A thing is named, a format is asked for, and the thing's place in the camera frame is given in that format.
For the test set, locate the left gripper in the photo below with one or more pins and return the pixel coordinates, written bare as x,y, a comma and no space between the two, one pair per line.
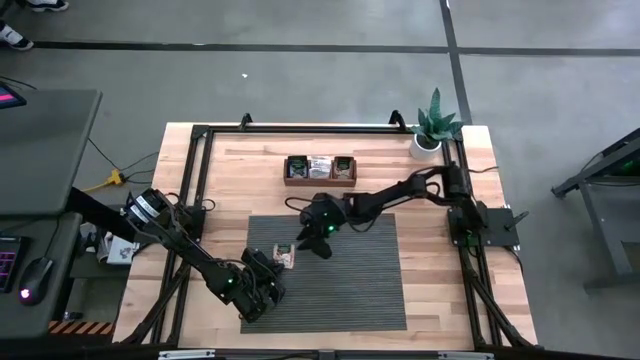
245,287

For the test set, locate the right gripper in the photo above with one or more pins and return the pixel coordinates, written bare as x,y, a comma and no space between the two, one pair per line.
325,212

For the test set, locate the white orange tea bag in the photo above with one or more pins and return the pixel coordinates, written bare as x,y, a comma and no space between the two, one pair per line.
320,167

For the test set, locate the dark foil tea bag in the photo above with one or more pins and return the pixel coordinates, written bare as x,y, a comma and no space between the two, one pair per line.
298,167

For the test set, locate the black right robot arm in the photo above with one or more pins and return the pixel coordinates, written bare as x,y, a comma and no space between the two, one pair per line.
390,192

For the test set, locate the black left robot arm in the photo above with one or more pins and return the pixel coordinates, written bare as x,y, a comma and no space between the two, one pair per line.
190,252

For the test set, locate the wooden three-compartment tray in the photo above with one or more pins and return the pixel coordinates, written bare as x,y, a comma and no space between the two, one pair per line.
320,183

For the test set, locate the grey woven table mat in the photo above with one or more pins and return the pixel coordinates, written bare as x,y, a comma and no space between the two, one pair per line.
365,300

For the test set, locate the snake plant in white pot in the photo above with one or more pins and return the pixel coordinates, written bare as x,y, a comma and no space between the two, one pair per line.
425,150

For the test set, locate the white box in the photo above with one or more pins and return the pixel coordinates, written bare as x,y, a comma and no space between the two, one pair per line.
120,255

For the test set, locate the orange black hazard strip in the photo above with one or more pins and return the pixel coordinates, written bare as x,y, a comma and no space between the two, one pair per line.
80,328

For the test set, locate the yellow power plug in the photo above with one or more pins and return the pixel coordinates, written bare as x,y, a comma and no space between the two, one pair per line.
116,178

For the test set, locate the black computer mouse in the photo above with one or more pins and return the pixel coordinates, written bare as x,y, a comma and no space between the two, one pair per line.
36,280

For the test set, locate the dark grey desk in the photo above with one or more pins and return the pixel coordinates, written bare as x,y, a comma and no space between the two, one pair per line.
10,320

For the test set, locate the backlit keyboard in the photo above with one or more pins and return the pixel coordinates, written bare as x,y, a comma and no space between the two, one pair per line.
9,265

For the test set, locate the black metal stand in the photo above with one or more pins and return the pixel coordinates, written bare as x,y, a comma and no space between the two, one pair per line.
600,215

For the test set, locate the monitor with pink screen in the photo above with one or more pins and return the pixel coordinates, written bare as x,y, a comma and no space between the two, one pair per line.
10,97

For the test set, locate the person's shoe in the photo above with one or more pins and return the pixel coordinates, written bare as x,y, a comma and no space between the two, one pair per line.
47,5
15,37

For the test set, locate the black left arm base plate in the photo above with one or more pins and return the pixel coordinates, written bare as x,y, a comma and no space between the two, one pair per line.
197,241

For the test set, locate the silver frame bracket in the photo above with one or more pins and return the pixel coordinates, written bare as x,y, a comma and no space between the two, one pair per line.
465,356
185,355

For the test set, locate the black frame bracket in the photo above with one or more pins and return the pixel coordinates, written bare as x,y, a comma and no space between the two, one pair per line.
245,118
397,115

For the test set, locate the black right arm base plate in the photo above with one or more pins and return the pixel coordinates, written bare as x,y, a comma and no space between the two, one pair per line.
502,237

